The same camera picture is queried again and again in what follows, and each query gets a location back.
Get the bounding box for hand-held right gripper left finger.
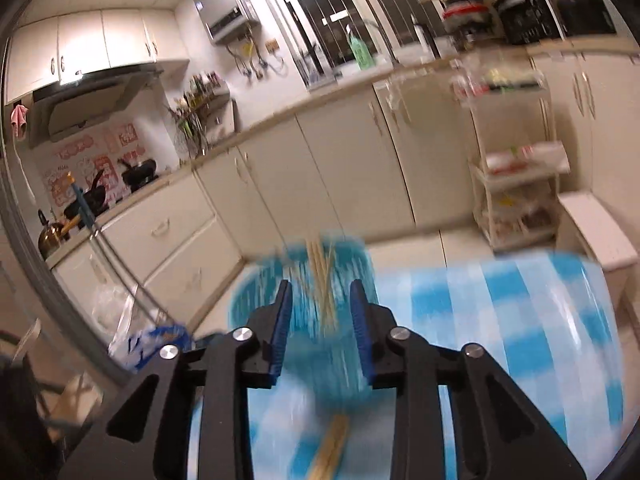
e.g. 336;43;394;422
59;279;295;480

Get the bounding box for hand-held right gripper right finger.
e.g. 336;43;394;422
349;279;587;480

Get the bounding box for bundle of wooden chopsticks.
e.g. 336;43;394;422
305;238;351;480

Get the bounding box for blue printed bag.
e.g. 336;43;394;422
107;322;196;373

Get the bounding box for blue white checkered tablecloth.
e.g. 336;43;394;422
190;250;626;480

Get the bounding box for cream base cabinets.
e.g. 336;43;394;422
50;45;640;331

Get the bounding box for black wok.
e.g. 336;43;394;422
117;157;158;192

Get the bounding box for white storage trolley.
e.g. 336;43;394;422
450;67;571;253

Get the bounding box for black frying pan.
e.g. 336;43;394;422
62;170;108;221

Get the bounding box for red white plastic bag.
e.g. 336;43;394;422
485;142;571;176

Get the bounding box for bronze kettle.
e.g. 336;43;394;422
37;209;73;257

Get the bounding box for green soap bottle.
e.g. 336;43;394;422
348;25;377;72

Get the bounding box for clear plastic food bag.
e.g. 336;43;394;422
452;55;546;96

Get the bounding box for range hood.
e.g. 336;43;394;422
27;69;163;148

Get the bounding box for barred kitchen window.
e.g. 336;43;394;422
265;0;441;86

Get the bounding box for pink hanging cloth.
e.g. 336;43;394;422
10;104;30;141

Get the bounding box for stack of pans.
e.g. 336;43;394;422
420;0;501;46

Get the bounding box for black toaster oven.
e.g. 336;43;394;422
497;0;563;43

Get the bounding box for wall utensil rack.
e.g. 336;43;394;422
165;72;238;158

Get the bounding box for blue handled mop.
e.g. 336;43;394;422
65;172;166;341

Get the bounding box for pink wall stickers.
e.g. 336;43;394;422
42;122;143;211

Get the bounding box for silver wall water heater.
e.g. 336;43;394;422
192;0;261;46

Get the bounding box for cream wall cabinets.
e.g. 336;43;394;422
2;7;191;106

